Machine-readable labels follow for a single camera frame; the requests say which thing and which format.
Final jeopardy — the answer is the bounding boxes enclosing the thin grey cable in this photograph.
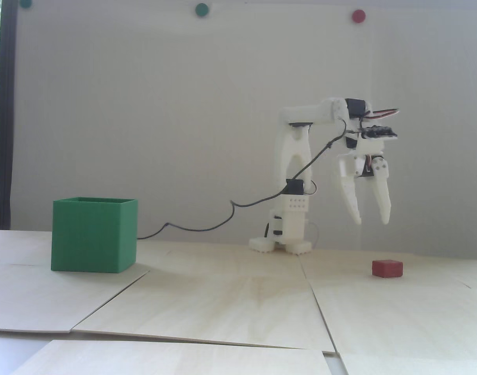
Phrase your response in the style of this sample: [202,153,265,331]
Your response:
[305,220,320,249]

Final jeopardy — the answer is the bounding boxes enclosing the black window frame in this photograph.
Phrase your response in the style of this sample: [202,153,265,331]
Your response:
[0,0,18,231]

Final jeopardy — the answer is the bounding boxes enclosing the green open box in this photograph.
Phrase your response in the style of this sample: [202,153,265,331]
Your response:
[51,197,139,273]

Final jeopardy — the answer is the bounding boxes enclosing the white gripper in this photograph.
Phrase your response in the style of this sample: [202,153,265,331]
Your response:
[338,140,391,225]

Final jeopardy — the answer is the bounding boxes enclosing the red white servo wires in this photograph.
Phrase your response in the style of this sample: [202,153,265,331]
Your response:
[364,107,402,121]

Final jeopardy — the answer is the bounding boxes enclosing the black camera cable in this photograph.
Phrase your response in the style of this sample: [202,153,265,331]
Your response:
[137,118,349,240]

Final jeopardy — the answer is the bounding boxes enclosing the red block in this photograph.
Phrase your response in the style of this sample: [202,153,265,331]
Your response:
[372,260,404,278]

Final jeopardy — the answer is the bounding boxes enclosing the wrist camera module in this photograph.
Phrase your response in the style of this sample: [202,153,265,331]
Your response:
[357,124,399,141]

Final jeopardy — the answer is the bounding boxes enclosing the light plywood sheet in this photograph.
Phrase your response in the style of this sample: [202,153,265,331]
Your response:
[10,339,333,375]
[71,271,337,354]
[338,352,477,375]
[299,250,477,360]
[0,230,306,280]
[0,262,151,334]

